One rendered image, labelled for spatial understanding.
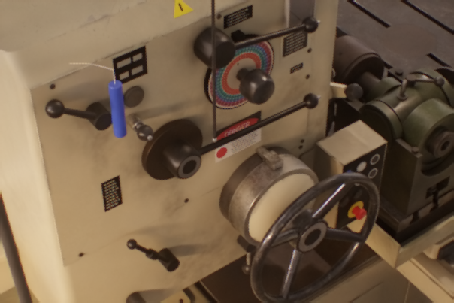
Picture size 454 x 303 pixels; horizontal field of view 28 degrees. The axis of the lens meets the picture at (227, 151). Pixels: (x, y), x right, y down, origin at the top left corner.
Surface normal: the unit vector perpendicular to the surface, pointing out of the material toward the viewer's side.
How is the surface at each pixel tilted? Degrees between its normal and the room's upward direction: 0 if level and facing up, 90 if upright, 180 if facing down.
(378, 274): 90
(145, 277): 90
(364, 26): 0
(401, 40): 0
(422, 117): 28
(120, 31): 45
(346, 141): 0
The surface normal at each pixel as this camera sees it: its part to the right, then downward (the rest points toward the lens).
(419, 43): 0.00, -0.73
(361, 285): 0.58, 0.55
